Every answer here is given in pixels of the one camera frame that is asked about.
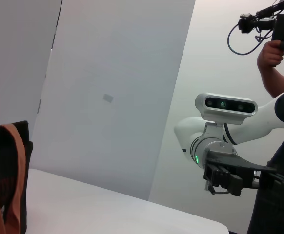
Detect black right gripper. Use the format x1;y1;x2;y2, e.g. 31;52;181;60
202;148;284;197

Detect black handheld teleoperation controller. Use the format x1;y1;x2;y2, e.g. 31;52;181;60
238;0;284;68

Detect black food bag orange straps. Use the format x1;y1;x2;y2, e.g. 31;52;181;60
0;120;34;234

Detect operator bare hand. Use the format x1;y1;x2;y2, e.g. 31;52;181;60
257;40;284;70

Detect operator in dark clothing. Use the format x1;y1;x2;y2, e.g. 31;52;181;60
246;46;284;234

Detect right gripper cable connector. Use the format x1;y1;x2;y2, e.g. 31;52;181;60
204;179;233;195

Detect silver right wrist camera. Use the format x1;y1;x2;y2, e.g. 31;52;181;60
195;92;259;139

